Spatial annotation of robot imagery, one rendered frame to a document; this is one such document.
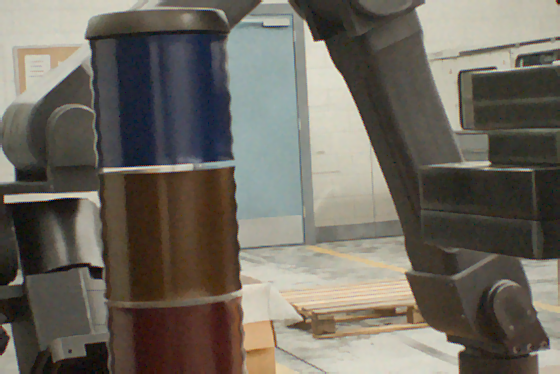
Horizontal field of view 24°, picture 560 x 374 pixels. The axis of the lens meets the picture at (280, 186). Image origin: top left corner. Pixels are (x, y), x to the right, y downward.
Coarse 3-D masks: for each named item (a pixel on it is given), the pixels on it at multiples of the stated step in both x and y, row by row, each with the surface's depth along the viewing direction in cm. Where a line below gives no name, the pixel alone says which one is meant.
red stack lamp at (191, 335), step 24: (120, 312) 34; (144, 312) 34; (168, 312) 34; (192, 312) 34; (216, 312) 34; (240, 312) 35; (120, 336) 34; (144, 336) 34; (168, 336) 34; (192, 336) 34; (216, 336) 34; (240, 336) 35; (120, 360) 34; (144, 360) 34; (168, 360) 34; (192, 360) 34; (216, 360) 34; (240, 360) 35
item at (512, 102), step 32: (480, 96) 61; (512, 96) 59; (544, 96) 56; (480, 128) 62; (512, 128) 59; (544, 128) 55; (512, 160) 57; (544, 160) 55; (448, 192) 58; (480, 192) 55; (512, 192) 52; (544, 192) 51; (448, 224) 58; (480, 224) 55; (512, 224) 53; (544, 224) 51; (512, 256) 53; (544, 256) 51
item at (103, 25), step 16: (96, 16) 34; (112, 16) 34; (128, 16) 33; (144, 16) 33; (160, 16) 33; (176, 16) 33; (192, 16) 34; (208, 16) 34; (224, 16) 35; (96, 32) 34; (112, 32) 33; (128, 32) 33; (144, 32) 33; (160, 32) 33; (176, 32) 34; (192, 32) 34; (208, 32) 34; (224, 32) 35
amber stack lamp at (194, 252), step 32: (128, 192) 34; (160, 192) 33; (192, 192) 34; (224, 192) 34; (128, 224) 34; (160, 224) 34; (192, 224) 34; (224, 224) 34; (128, 256) 34; (160, 256) 34; (192, 256) 34; (224, 256) 34; (128, 288) 34; (160, 288) 34; (192, 288) 34; (224, 288) 34
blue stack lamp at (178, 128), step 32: (96, 64) 34; (128, 64) 33; (160, 64) 33; (192, 64) 34; (224, 64) 35; (96, 96) 34; (128, 96) 33; (160, 96) 33; (192, 96) 34; (224, 96) 34; (96, 128) 34; (128, 128) 34; (160, 128) 33; (192, 128) 34; (224, 128) 35; (96, 160) 35; (128, 160) 34; (160, 160) 33; (192, 160) 34; (224, 160) 34
